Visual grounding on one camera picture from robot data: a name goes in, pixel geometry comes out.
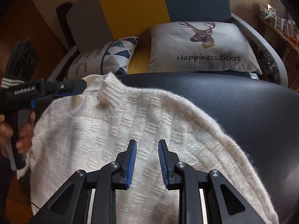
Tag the wooden desk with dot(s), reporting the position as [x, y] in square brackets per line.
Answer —
[278, 30]

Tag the person's left hand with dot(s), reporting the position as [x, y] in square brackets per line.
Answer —
[28, 140]

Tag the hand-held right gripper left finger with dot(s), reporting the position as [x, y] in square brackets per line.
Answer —
[132, 163]

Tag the white knit sweater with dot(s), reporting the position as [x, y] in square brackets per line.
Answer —
[116, 121]

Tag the oranges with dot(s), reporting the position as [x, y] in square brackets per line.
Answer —
[293, 37]

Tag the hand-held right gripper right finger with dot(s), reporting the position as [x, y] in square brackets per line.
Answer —
[163, 163]

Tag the geometric print pillow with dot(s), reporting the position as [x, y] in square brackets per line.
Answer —
[112, 56]

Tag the grey deer print pillow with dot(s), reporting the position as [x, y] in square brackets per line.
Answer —
[175, 44]

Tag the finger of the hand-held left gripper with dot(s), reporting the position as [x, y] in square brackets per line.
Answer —
[69, 94]
[72, 85]

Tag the grey yellow blue sofa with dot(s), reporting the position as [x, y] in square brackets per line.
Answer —
[130, 2]

